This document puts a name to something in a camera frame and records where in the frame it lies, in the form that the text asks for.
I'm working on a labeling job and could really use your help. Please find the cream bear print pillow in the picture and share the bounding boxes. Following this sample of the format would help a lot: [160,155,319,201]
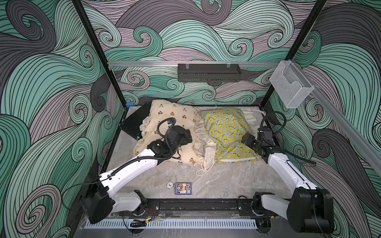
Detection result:
[134,99,204,165]

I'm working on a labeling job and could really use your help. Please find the yellow lemon print pillow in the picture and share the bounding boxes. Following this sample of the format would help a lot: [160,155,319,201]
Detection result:
[195,108,266,176]

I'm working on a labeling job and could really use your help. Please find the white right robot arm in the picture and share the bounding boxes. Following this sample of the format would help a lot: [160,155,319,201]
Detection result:
[241,132,334,235]

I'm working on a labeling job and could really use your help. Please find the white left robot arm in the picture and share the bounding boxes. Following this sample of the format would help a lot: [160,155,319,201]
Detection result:
[79,135,192,224]

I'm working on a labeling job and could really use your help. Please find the small round white token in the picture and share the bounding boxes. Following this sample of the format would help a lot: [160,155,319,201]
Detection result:
[166,181,174,189]

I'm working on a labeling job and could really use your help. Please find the black ribbed hard case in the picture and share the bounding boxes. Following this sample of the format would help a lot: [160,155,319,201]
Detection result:
[120,103,151,140]

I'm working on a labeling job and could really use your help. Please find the playing card box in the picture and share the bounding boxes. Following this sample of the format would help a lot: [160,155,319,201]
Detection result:
[175,182,192,195]

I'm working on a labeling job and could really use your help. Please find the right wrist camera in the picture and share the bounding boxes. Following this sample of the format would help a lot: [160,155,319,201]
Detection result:
[258,126,274,144]

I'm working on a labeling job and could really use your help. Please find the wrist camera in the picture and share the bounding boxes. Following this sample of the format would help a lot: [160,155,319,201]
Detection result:
[168,126,192,146]
[258,126,274,144]

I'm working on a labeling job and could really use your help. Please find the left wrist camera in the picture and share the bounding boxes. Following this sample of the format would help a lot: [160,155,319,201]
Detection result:
[168,126,192,146]

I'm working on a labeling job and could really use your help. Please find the black corner frame post right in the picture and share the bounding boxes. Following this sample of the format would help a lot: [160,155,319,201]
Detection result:
[259,0,327,108]

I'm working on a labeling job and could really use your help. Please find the black corner frame post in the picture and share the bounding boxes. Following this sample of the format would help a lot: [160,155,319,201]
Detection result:
[259,0,327,108]
[72,0,127,109]

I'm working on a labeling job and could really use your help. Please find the clear acrylic wall holder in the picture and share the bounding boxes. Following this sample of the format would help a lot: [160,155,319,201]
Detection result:
[270,60,314,109]

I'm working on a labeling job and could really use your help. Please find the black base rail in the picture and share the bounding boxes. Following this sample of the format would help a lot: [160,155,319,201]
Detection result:
[113,197,278,218]

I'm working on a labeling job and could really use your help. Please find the black wall mounted tray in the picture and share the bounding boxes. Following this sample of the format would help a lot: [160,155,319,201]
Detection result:
[178,64,242,86]

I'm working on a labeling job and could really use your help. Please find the white slotted cable duct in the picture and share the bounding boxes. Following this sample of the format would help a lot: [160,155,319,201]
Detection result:
[84,218,257,230]

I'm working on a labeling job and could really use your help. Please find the aluminium rail right wall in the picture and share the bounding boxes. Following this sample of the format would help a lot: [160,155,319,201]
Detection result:
[295,63,381,175]

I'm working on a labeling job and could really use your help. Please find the aluminium rail wall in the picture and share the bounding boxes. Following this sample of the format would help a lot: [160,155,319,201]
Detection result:
[295,63,381,175]
[108,61,280,68]

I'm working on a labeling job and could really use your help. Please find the aluminium rail back wall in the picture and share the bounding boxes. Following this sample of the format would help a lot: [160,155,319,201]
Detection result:
[108,61,280,68]

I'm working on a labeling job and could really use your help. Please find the black corner frame post left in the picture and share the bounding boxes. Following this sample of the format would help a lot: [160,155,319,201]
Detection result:
[72,0,127,109]

